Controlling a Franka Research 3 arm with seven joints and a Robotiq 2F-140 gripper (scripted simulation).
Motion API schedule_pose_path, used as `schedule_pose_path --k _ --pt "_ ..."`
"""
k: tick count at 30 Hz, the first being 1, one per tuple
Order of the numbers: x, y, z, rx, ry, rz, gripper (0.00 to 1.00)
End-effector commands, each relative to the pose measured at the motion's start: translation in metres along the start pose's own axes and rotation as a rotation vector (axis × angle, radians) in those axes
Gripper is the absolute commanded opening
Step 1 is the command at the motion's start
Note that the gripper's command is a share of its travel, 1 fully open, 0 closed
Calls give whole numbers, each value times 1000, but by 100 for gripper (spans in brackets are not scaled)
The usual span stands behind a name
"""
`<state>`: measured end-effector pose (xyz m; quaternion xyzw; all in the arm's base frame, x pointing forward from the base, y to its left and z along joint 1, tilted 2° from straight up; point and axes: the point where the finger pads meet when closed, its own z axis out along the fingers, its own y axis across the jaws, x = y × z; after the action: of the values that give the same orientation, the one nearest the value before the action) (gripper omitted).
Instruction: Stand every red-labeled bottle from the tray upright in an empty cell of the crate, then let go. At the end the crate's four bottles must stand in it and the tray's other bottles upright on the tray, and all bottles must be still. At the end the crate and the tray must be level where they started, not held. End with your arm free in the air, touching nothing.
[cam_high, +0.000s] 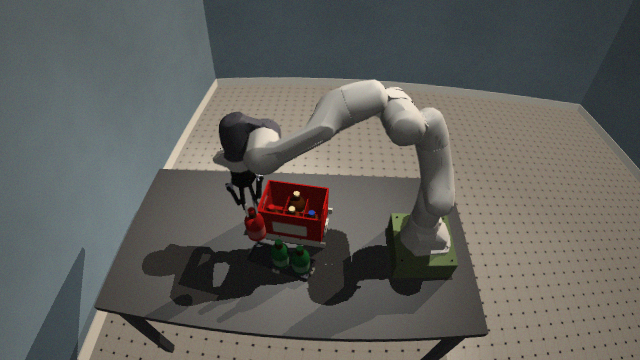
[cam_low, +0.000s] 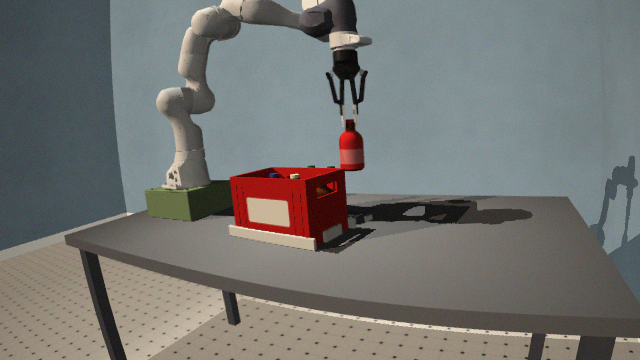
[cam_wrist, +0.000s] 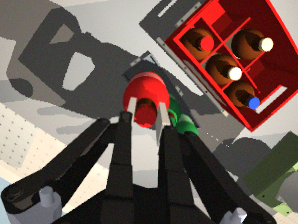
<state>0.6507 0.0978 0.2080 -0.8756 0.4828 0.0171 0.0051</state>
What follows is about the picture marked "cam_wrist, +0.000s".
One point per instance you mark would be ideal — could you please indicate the red crate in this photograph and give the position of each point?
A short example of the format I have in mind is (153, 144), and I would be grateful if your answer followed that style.
(275, 68)

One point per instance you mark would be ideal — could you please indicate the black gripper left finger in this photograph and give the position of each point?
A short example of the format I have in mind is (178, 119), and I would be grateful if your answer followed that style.
(40, 197)

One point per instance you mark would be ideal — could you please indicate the brown bottle with red cap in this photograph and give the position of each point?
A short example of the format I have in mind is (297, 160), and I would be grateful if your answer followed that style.
(199, 47)

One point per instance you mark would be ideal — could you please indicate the green bottle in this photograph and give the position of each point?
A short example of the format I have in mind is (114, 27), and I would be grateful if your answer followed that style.
(174, 110)
(185, 124)

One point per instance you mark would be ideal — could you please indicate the red bottle with pink label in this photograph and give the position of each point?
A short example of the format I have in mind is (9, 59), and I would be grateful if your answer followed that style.
(149, 89)

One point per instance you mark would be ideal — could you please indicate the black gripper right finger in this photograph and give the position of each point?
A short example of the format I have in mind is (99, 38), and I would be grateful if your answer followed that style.
(223, 199)

